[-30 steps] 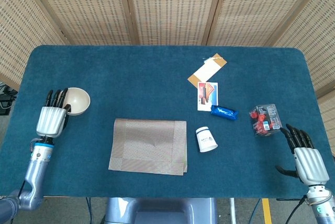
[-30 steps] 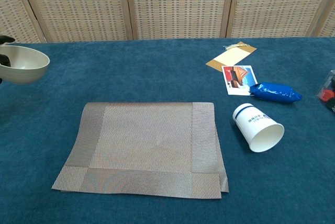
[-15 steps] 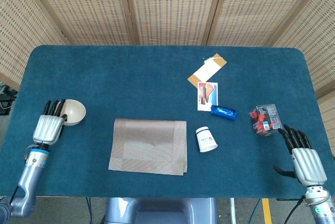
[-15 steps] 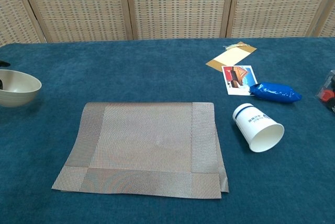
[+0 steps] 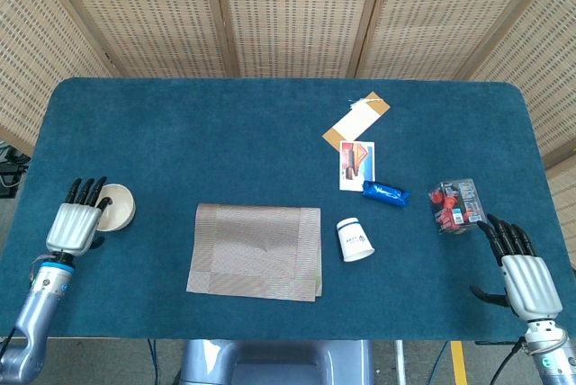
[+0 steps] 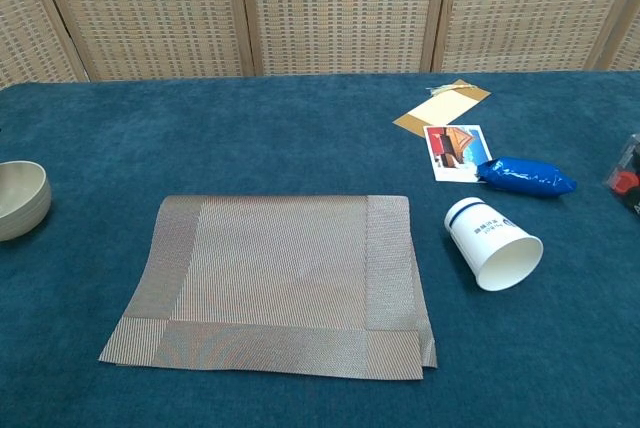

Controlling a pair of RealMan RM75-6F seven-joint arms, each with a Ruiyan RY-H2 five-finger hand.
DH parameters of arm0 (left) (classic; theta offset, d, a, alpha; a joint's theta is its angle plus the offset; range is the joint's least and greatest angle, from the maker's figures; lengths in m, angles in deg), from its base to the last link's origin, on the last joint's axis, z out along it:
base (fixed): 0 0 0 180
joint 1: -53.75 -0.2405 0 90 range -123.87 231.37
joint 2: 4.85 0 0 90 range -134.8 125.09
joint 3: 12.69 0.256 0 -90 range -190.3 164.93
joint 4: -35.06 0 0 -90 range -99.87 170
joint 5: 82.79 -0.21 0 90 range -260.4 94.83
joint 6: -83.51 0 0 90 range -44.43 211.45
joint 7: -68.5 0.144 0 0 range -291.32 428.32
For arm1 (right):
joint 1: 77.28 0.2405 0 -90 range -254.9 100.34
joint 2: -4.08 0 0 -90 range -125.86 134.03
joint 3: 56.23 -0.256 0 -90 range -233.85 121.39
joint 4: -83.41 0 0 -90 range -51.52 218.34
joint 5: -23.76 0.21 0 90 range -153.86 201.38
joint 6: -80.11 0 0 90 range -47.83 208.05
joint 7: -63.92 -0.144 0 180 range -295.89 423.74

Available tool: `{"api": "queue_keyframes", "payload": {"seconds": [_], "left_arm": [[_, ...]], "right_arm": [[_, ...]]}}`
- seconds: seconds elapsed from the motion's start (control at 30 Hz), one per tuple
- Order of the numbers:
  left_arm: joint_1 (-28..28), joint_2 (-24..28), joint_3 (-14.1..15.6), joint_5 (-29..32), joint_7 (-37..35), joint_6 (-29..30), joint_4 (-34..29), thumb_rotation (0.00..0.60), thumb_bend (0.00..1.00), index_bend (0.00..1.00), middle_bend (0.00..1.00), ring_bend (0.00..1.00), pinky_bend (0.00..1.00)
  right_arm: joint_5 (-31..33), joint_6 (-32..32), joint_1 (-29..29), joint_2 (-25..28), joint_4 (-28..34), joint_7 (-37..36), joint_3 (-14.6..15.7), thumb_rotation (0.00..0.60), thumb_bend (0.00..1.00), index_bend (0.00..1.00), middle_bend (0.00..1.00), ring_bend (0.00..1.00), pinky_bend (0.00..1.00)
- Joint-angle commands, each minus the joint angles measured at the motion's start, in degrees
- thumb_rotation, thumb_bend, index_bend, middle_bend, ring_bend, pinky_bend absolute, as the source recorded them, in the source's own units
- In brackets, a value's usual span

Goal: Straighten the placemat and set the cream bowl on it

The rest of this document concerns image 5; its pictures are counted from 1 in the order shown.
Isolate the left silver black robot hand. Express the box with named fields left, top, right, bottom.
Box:
left=46, top=176, right=113, bottom=256

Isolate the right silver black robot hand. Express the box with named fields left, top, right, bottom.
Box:
left=469, top=213, right=563, bottom=324

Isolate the white ceramic bowl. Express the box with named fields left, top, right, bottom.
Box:
left=95, top=183, right=137, bottom=233

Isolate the white paper cup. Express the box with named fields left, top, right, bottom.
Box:
left=336, top=217, right=375, bottom=263

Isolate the brown woven placemat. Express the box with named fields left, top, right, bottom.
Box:
left=185, top=202, right=324, bottom=302

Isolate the clear box with red parts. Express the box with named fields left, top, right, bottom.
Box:
left=427, top=177, right=488, bottom=237

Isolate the blue table cloth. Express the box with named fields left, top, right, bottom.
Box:
left=0, top=76, right=576, bottom=342

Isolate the white table leg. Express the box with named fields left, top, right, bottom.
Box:
left=393, top=339, right=409, bottom=385

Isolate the blue foil snack packet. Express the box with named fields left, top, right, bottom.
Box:
left=362, top=180, right=412, bottom=210

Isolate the photo postcard with red building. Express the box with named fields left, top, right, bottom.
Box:
left=338, top=140, right=376, bottom=192

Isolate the brown and white paper tag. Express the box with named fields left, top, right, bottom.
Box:
left=321, top=91, right=392, bottom=151

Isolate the blue-grey robot torso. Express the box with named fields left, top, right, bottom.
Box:
left=179, top=338, right=375, bottom=385

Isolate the bamboo folding screen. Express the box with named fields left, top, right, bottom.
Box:
left=0, top=0, right=576, bottom=269

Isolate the black equipment with cables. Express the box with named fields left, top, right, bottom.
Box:
left=0, top=141, right=31, bottom=200

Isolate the black cable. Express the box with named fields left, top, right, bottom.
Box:
left=488, top=335, right=527, bottom=385

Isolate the blue cable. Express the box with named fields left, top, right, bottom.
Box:
left=147, top=338, right=158, bottom=385
left=427, top=340, right=451, bottom=385

